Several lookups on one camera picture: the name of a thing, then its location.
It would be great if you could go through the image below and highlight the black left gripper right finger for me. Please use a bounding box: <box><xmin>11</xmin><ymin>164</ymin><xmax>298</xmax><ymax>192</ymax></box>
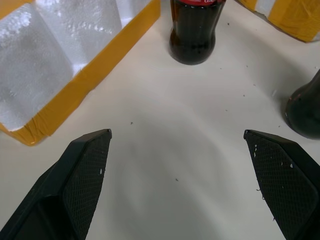
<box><xmin>243</xmin><ymin>129</ymin><xmax>320</xmax><ymax>240</ymax></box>

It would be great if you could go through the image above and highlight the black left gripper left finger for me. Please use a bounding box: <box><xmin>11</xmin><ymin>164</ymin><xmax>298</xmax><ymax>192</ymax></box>
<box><xmin>0</xmin><ymin>128</ymin><xmax>113</xmax><ymax>240</ymax></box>

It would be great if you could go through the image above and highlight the cola bottle red label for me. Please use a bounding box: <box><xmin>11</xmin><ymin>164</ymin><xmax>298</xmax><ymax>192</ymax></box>
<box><xmin>284</xmin><ymin>68</ymin><xmax>320</xmax><ymax>140</ymax></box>
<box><xmin>168</xmin><ymin>0</ymin><xmax>227</xmax><ymax>66</ymax></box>

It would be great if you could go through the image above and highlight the styrofoam box yellow tape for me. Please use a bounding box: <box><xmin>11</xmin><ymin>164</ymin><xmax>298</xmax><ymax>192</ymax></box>
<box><xmin>0</xmin><ymin>0</ymin><xmax>161</xmax><ymax>147</ymax></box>
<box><xmin>234</xmin><ymin>0</ymin><xmax>320</xmax><ymax>44</ymax></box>

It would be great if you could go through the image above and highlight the styrofoam box yellow tape right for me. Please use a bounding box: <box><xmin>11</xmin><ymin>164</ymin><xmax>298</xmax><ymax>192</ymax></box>
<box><xmin>234</xmin><ymin>0</ymin><xmax>320</xmax><ymax>44</ymax></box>

